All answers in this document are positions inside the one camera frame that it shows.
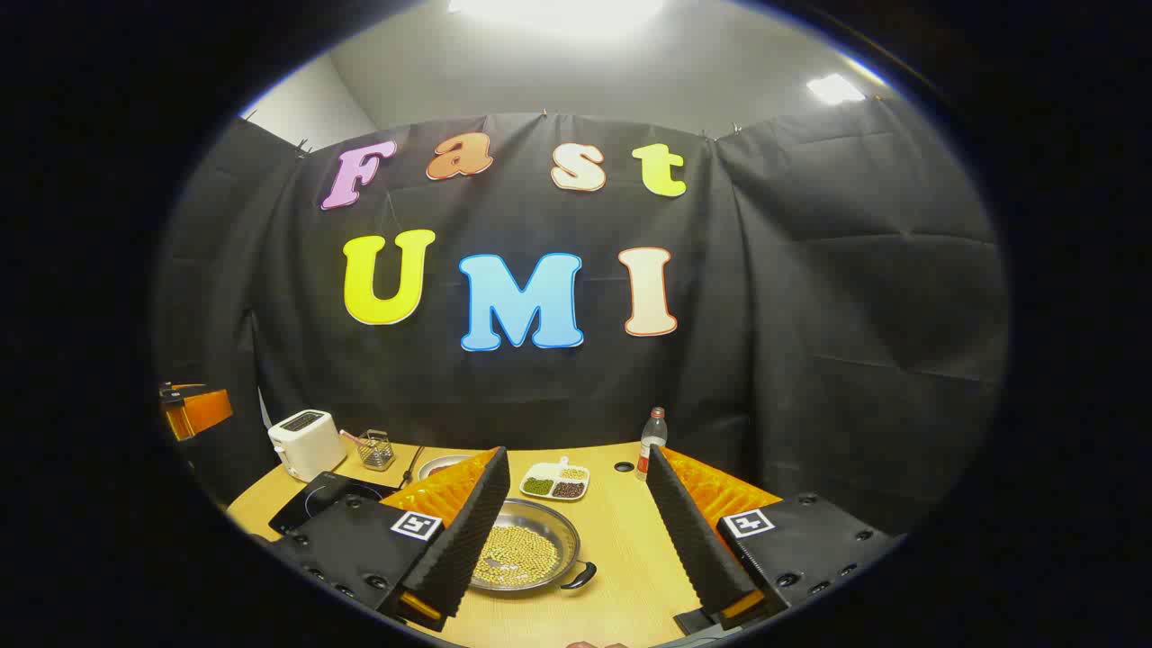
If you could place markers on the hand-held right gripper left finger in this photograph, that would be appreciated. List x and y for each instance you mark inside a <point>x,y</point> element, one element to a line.
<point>470,540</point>

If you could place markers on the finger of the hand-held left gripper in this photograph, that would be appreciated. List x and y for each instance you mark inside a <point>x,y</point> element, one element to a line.
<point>203,412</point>

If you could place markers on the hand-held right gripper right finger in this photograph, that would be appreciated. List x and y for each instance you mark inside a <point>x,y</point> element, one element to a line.
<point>688,533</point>

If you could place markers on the black induction cooktop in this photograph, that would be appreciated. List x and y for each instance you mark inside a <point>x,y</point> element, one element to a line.
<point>310,504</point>

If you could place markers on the pile of soybeans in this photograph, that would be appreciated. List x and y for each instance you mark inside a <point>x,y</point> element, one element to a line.
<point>517,556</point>

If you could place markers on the round white plate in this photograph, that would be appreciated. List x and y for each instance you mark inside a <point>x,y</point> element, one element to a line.
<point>441,466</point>

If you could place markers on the heap of green beans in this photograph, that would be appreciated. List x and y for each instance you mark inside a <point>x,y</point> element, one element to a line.
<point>538,486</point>

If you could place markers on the clear water bottle red label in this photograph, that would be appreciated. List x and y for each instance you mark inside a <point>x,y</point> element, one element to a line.
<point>652,441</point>

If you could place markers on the white toaster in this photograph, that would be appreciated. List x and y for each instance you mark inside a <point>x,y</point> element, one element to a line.
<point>304,441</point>

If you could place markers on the white divided dish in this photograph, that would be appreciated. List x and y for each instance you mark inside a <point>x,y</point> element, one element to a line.
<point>556,479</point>

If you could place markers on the heap of dark red beans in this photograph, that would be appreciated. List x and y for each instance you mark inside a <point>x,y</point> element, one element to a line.
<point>566,490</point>

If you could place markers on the small heap of yellow beans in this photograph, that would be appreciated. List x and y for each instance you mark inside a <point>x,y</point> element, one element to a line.
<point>573,472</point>

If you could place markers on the small ceiling light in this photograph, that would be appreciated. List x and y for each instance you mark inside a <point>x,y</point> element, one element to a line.
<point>835,88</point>

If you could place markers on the large ceiling light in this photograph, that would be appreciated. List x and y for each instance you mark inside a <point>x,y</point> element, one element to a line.
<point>558,13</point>

